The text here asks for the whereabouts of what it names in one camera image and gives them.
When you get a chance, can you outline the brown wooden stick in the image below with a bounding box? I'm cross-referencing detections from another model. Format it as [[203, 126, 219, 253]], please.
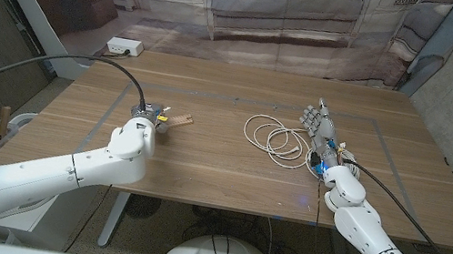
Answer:
[[0, 105, 13, 142]]

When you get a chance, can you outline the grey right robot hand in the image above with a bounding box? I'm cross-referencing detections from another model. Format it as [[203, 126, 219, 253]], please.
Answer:
[[293, 95, 351, 171]]

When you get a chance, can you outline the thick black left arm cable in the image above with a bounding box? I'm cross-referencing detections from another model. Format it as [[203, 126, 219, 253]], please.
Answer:
[[0, 40, 154, 137]]

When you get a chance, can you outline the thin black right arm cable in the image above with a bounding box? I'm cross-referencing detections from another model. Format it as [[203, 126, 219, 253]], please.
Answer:
[[307, 178, 422, 254]]

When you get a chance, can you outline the white table leg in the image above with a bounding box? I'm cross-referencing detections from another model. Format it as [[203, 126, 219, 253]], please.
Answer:
[[96, 189, 131, 251]]

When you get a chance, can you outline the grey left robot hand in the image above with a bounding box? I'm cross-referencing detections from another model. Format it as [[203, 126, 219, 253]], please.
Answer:
[[127, 99, 174, 136]]

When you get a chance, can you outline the printed sofa backdrop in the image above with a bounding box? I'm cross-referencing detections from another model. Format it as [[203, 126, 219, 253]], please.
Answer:
[[0, 0, 453, 125]]

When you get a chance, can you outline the grey rolled backdrop tube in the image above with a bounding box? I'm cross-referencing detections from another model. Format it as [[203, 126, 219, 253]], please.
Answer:
[[398, 0, 453, 104]]

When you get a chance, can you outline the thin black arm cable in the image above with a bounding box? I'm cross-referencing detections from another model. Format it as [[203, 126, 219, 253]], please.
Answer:
[[64, 178, 113, 254], [307, 178, 422, 254]]

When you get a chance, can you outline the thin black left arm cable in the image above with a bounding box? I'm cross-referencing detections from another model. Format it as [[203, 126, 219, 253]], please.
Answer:
[[64, 178, 113, 254]]

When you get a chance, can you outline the white power strip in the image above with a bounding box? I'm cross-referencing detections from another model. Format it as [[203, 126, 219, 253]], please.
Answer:
[[105, 36, 146, 58]]

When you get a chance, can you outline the white Ethernet cable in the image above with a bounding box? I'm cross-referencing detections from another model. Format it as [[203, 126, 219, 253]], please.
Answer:
[[237, 111, 367, 186]]

